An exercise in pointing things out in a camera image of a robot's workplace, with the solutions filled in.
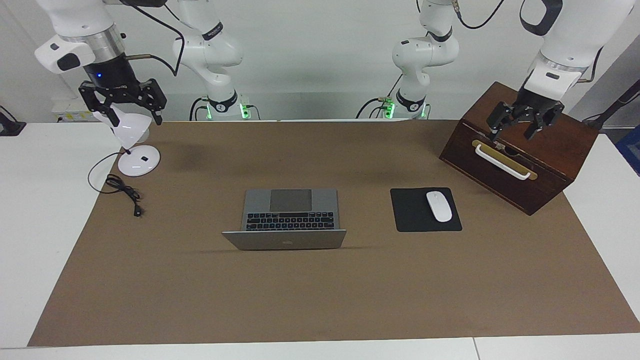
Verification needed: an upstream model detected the white computer mouse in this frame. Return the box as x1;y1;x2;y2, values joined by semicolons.
426;191;453;223

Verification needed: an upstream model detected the black background stand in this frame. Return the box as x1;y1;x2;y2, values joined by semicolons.
582;80;640;132

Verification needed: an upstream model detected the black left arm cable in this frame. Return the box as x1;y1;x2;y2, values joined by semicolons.
452;0;605;84

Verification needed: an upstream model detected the dark brown wooden box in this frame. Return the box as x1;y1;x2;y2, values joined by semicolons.
439;81;600;216

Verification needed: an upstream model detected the black background clamp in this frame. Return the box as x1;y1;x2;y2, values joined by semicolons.
0;106;27;137

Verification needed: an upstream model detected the brown table mat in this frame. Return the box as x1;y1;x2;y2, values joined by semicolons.
27;120;640;347

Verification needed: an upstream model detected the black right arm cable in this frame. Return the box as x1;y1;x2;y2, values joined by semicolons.
117;0;186;77

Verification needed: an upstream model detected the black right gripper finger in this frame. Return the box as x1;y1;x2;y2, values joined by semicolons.
142;79;167;126
79;84;121;127

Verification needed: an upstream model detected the black base cable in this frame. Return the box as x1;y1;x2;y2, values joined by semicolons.
356;74;404;120
189;96;209;121

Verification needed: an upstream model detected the black mouse pad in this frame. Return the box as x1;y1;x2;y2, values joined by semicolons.
390;187;463;233

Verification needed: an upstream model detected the silver laptop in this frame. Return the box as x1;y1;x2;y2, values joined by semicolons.
221;188;347;251

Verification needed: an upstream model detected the white desk lamp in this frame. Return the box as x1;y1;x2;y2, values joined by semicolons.
92;105;161;177

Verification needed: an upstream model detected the blue background object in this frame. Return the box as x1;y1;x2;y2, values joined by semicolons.
615;125;640;177

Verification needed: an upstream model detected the white power strip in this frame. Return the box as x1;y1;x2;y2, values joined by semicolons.
52;102;96;124

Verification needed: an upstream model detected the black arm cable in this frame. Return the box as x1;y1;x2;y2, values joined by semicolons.
452;0;605;84
117;0;186;77

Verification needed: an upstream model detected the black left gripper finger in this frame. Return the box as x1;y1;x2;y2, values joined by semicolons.
486;102;518;142
524;107;563;141

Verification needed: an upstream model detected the white box handle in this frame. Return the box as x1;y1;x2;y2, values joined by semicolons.
475;144;532;180

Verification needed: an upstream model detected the black lamp power cable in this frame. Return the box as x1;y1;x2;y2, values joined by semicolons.
88;152;143;218

